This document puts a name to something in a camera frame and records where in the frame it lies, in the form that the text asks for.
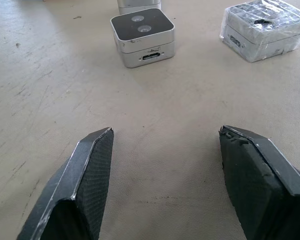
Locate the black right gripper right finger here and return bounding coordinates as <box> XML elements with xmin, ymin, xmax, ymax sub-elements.
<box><xmin>218</xmin><ymin>125</ymin><xmax>300</xmax><ymax>240</ymax></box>

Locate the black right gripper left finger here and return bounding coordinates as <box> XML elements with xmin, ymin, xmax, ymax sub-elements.
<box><xmin>16</xmin><ymin>127</ymin><xmax>115</xmax><ymax>240</ymax></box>

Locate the plastic-wrapped silver camera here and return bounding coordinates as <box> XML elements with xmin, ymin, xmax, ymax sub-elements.
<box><xmin>219</xmin><ymin>0</ymin><xmax>300</xmax><ymax>63</ymax></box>

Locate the silver camera with black face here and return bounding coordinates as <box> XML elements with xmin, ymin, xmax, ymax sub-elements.
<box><xmin>110</xmin><ymin>7</ymin><xmax>176</xmax><ymax>69</ymax></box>

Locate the silver device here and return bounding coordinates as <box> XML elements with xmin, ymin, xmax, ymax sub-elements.
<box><xmin>116</xmin><ymin>0</ymin><xmax>163</xmax><ymax>15</ymax></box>

